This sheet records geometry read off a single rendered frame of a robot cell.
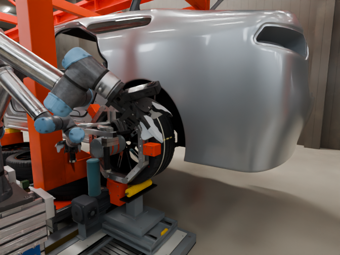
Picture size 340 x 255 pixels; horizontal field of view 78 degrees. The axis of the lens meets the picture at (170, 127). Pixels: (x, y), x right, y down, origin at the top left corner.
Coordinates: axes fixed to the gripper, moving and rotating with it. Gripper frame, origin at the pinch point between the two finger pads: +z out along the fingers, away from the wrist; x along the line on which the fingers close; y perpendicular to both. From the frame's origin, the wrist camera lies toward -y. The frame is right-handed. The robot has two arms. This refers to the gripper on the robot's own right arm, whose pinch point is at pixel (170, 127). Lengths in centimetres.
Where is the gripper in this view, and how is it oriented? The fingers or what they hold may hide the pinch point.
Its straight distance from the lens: 65.6
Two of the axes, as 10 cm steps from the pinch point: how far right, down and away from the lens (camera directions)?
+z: 7.6, 6.1, 2.2
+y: -6.2, 5.9, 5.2
